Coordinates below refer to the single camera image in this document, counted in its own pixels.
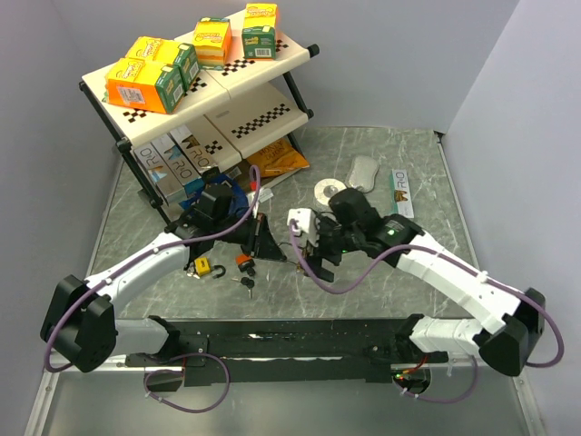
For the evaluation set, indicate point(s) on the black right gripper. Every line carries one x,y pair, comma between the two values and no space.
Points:
316,262

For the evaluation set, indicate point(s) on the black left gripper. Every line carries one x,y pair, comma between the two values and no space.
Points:
264,245

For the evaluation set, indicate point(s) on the orange padlock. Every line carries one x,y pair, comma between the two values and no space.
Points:
245,263

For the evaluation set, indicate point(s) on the black head key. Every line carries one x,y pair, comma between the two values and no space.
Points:
247,280

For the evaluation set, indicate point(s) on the long shackle brass padlock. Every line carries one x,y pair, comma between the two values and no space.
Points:
304,253

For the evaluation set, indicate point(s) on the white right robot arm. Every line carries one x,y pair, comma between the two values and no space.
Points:
502,328

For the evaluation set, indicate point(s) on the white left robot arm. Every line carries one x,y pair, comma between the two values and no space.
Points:
81,321

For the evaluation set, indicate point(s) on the yellow padlock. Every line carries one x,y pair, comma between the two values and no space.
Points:
201,268

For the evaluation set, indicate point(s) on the white toilet paper roll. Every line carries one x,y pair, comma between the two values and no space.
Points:
325,189

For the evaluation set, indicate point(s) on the orange honey dijon bag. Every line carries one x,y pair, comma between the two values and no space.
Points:
278,158

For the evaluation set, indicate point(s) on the middle RIO box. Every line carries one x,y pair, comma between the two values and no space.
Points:
180,166

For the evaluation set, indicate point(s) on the right RIO box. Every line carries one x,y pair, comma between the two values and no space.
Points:
193,150

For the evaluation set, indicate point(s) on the teal white RIO box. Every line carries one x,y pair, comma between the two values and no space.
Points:
402,200

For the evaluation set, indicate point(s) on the beige two tier shelf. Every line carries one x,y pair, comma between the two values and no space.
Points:
240,109

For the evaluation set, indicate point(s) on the rear yellow sponge box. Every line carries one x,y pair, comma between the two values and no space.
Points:
181,55

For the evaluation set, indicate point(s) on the green yellow sponge box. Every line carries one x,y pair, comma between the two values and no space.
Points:
259,31

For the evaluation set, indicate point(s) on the front orange sponge box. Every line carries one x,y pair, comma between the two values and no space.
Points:
147,85

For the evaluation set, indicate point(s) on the yellow orange sponge pack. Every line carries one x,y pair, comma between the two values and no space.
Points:
212,41

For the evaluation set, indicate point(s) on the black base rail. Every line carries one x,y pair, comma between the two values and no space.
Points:
290,350

